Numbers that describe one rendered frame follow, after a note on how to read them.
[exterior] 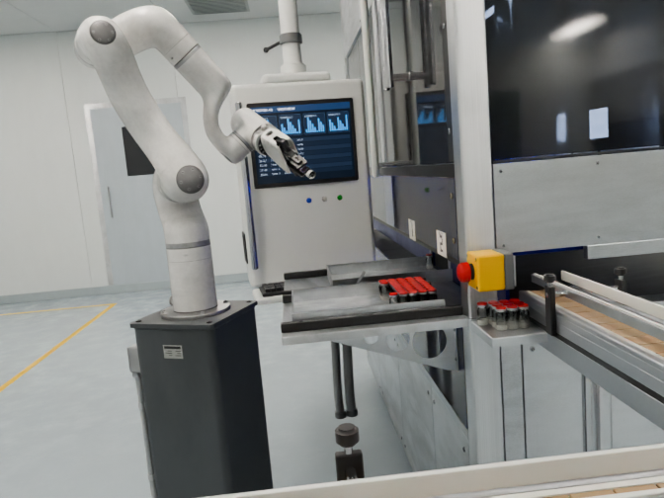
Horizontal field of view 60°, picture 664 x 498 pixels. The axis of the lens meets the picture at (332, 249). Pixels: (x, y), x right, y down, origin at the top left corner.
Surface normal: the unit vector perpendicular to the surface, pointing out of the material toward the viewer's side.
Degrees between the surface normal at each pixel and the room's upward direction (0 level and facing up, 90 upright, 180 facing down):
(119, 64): 124
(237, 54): 90
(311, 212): 90
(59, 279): 90
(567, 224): 90
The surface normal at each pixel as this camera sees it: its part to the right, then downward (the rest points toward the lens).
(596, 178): 0.07, 0.13
